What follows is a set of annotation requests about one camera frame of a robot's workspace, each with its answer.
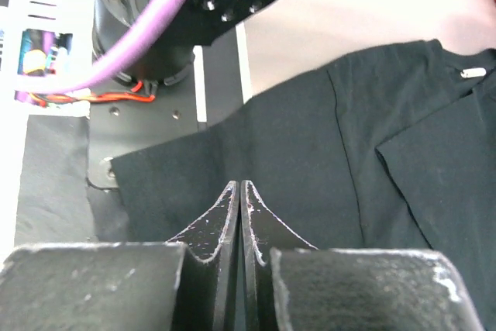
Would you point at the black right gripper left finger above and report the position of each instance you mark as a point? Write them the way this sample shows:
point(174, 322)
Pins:
point(206, 296)

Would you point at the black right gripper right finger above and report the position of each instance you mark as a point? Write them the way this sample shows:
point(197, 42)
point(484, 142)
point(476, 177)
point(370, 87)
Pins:
point(261, 230)

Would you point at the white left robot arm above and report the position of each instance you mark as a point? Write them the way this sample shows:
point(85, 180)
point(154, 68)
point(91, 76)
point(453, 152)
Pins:
point(197, 23)

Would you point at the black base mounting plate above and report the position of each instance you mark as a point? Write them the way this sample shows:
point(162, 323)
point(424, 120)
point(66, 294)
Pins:
point(215, 86)

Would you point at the black t-shirt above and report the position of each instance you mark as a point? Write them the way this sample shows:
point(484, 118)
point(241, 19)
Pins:
point(388, 147)

